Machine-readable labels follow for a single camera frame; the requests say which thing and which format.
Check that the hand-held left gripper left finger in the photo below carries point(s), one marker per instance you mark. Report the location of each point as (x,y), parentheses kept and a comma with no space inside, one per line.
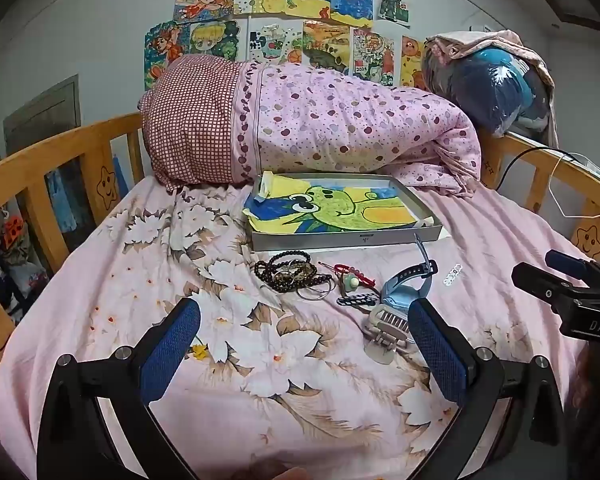
(172,345)

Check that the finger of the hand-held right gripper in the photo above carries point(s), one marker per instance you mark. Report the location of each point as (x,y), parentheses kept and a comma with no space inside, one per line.
(540,282)
(567,259)

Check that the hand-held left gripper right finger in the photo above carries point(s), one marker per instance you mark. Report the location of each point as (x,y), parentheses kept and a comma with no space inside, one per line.
(437,355)

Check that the silver hair comb clip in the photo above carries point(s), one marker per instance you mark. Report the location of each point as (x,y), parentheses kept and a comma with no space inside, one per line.
(387,322)

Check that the grey metal tray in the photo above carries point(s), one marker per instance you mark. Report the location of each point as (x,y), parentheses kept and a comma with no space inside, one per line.
(330,242)

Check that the small yellow ornament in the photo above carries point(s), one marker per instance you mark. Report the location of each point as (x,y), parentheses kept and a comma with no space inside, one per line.
(198,351)

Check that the blue wrist watch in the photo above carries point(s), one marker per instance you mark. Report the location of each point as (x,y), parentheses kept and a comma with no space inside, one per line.
(405,287)

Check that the black hair clip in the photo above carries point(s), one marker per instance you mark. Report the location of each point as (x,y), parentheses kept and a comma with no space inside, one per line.
(357,300)

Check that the green and white charm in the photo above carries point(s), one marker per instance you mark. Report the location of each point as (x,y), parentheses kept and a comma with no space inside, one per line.
(350,284)

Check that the pink floral bed sheet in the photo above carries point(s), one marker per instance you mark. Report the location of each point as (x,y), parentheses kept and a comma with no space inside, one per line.
(280,400)

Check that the silver bangle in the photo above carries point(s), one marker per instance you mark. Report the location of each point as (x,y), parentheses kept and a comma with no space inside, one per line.
(310,299)

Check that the blue hanging cloth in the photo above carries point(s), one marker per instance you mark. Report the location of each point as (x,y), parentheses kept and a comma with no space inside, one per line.
(62,200)

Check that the green dinosaur drawing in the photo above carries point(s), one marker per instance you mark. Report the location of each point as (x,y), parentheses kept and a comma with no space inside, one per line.
(330,205)

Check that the orange hanging toy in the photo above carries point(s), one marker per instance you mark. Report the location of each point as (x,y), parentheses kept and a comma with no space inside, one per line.
(12,230)

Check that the plastic-wrapped blue bundle with cloth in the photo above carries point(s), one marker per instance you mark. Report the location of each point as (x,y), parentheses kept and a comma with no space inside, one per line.
(480,40)

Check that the rolled pink dotted quilt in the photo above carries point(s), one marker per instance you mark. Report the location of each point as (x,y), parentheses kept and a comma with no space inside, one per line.
(330,120)

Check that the dark door panel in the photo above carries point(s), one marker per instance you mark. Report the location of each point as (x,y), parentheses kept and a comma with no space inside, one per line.
(40,115)

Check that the wooden bed frame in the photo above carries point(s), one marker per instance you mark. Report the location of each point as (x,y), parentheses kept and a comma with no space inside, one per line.
(55,150)

